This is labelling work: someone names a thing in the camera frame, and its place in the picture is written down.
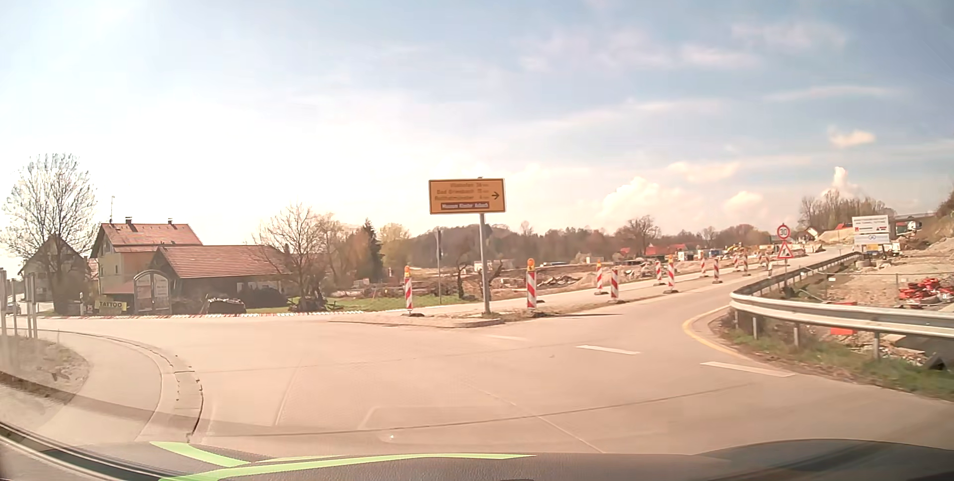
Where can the yellow advertising board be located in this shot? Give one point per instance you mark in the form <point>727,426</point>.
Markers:
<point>110,305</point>

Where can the pile of red barriers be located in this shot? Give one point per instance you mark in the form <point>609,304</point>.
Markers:
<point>924,289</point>

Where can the wood of trees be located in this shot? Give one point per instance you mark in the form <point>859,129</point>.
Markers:
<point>566,241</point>

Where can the thin grey pole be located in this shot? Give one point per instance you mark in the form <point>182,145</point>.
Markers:
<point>438,265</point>

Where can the road markings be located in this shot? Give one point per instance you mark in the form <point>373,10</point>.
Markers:
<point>608,350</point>

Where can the large bare tree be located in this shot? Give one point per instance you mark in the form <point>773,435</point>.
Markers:
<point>51,220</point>

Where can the bare bushy tree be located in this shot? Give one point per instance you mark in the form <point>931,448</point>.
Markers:
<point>299,250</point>

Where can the row of red-white beacons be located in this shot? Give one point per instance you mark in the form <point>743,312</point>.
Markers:
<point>531,287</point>

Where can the grass verge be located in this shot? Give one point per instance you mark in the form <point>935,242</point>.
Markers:
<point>857,362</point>

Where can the house with red tiled roof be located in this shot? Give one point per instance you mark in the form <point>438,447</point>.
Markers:
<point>130,250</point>

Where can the dark house with gabled roof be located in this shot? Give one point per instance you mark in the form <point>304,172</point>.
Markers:
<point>46,272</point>

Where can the grey metal guard rail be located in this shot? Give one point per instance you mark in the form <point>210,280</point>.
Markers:
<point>842,312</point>

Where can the paved traffic island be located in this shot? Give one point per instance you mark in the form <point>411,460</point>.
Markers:
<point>89,391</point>

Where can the sign posts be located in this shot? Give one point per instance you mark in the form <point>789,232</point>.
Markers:
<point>15,309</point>

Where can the yellow direction sign on post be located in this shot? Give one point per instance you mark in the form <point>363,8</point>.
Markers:
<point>467,196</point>

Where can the group of tall bare trees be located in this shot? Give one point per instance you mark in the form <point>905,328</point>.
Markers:
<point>838,209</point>

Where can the low building with red roof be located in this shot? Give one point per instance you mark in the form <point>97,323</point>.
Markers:
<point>216,268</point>

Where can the round and triangular road sign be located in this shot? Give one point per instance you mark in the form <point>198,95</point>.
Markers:
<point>783,242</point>

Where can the dark conifer tree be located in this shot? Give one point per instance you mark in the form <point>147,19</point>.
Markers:
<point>370,251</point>

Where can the grey asphalt road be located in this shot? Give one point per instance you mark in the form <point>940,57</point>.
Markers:
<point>417,376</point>

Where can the information board with arched top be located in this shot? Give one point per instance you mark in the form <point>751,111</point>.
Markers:
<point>151,292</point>

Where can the white billboard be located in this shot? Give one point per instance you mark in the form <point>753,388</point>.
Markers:
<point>870,230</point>

